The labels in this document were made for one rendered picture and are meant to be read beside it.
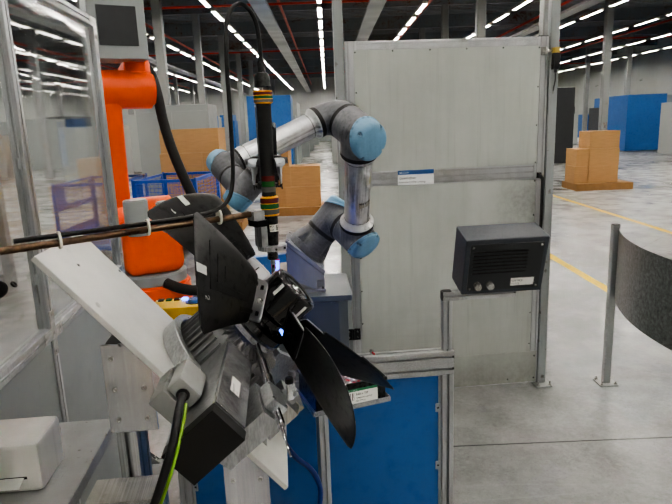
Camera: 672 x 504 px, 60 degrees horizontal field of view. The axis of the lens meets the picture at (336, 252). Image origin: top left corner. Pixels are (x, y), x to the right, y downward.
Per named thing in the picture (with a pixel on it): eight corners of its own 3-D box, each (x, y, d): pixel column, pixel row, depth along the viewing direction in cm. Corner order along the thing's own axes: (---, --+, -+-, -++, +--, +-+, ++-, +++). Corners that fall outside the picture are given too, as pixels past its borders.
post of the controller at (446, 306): (443, 351, 188) (443, 292, 183) (440, 347, 191) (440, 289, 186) (452, 350, 188) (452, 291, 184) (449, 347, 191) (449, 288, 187)
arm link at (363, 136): (356, 231, 216) (361, 98, 178) (381, 254, 207) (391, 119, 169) (329, 243, 211) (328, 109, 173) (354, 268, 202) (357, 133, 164)
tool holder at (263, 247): (261, 255, 134) (258, 212, 132) (244, 251, 139) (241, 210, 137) (293, 248, 140) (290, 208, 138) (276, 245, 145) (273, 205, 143)
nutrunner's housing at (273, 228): (270, 261, 138) (258, 58, 128) (261, 259, 141) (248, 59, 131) (284, 259, 140) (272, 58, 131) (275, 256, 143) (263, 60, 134)
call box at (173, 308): (152, 342, 174) (148, 308, 172) (159, 331, 184) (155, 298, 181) (207, 339, 175) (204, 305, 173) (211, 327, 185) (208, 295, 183)
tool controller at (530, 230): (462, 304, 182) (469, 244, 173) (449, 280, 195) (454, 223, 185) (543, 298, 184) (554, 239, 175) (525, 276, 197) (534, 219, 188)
